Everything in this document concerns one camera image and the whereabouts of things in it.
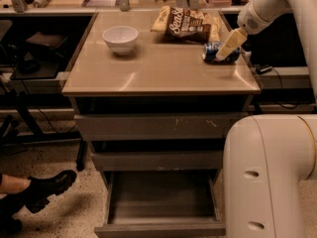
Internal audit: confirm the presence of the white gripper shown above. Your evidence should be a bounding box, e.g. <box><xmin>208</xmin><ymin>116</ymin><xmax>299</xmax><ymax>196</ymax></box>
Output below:
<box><xmin>216</xmin><ymin>1</ymin><xmax>272</xmax><ymax>60</ymax></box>

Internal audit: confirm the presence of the blue pepsi can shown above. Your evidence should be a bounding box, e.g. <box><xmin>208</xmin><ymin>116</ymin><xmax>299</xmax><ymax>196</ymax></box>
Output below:
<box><xmin>202</xmin><ymin>42</ymin><xmax>240</xmax><ymax>63</ymax></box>

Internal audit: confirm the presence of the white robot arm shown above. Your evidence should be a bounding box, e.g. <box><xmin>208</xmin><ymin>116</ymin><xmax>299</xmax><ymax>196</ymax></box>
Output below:
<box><xmin>223</xmin><ymin>0</ymin><xmax>317</xmax><ymax>238</ymax></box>

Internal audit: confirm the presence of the grey drawer cabinet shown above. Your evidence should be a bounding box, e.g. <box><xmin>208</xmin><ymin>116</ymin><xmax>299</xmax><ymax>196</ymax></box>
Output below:
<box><xmin>61</xmin><ymin>11</ymin><xmax>262</xmax><ymax>238</ymax></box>

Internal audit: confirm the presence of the grey top drawer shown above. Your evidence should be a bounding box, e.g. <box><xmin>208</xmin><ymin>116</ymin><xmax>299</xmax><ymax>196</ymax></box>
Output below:
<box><xmin>74</xmin><ymin>112</ymin><xmax>247</xmax><ymax>141</ymax></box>

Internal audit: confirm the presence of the grey middle drawer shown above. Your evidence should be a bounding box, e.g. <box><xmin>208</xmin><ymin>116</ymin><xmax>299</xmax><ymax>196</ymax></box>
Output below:
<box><xmin>91</xmin><ymin>150</ymin><xmax>223</xmax><ymax>171</ymax></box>

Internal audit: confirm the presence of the open grey bottom drawer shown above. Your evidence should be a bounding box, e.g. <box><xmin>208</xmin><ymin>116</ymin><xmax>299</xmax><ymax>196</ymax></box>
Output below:
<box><xmin>95</xmin><ymin>171</ymin><xmax>226</xmax><ymax>238</ymax></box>

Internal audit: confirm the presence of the black power adapter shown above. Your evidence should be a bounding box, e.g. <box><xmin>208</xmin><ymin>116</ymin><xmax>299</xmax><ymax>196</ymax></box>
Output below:
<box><xmin>256</xmin><ymin>64</ymin><xmax>272</xmax><ymax>75</ymax></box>

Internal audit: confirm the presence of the brown sea salt chips bag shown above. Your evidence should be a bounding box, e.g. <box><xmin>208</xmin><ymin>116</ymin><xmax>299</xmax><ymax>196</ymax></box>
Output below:
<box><xmin>152</xmin><ymin>6</ymin><xmax>221</xmax><ymax>44</ymax></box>

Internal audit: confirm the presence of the white ceramic bowl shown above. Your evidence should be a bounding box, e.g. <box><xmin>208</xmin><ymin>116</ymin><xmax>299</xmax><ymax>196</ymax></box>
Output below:
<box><xmin>102</xmin><ymin>26</ymin><xmax>139</xmax><ymax>56</ymax></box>

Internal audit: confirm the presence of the dark box under desk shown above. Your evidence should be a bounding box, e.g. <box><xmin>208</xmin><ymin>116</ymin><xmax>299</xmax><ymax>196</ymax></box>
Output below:
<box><xmin>26</xmin><ymin>32</ymin><xmax>67</xmax><ymax>54</ymax></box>

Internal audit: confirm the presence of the black desk leg left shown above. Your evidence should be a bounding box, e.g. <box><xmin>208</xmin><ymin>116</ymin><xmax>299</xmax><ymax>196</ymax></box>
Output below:
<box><xmin>76</xmin><ymin>141</ymin><xmax>87</xmax><ymax>172</ymax></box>

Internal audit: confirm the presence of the black leather boot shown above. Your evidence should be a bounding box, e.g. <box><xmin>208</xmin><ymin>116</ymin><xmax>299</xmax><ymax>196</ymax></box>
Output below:
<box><xmin>24</xmin><ymin>169</ymin><xmax>78</xmax><ymax>214</ymax></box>

